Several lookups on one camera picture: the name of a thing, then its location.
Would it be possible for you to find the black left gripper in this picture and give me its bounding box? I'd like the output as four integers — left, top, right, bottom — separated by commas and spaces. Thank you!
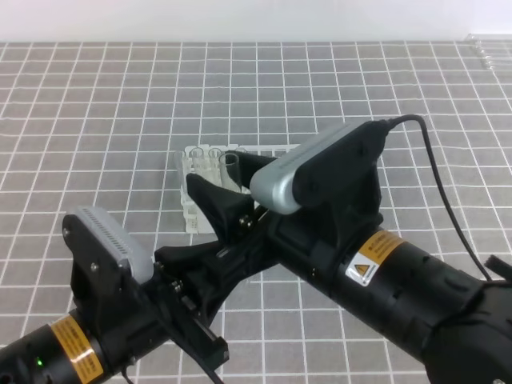
62, 213, 264, 376

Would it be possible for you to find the clear glass test tube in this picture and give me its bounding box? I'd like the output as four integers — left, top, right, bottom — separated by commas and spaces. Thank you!
218, 152, 242, 193

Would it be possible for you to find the clear test tube in rack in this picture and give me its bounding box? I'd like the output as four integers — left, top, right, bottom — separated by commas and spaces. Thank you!
174, 150, 188, 193
189, 146, 205, 175
208, 147, 222, 186

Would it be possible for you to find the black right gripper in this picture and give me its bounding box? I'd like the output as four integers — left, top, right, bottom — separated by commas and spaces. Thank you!
186, 120, 386, 296

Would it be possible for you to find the black right camera cable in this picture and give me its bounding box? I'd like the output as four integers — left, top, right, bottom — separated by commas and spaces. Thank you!
379, 114, 495, 283

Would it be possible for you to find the white plastic test tube rack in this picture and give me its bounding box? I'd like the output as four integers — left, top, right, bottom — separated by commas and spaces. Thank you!
179, 144, 298, 234

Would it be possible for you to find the spare glass test tubes pile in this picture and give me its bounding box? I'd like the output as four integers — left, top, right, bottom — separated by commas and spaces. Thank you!
466, 33, 512, 71

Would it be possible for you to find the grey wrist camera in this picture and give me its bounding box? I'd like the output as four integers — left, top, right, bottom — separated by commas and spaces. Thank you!
249, 122, 358, 215
70, 206, 154, 284

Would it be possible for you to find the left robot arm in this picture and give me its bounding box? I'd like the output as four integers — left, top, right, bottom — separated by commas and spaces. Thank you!
1, 206, 256, 383

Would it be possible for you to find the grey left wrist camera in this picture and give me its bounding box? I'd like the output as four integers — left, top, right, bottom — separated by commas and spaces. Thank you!
70, 206, 154, 284

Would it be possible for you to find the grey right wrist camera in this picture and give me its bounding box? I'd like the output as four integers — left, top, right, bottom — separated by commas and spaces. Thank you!
249, 122, 358, 215

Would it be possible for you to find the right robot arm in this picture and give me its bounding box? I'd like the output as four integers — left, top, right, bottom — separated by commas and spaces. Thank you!
186, 116, 511, 383

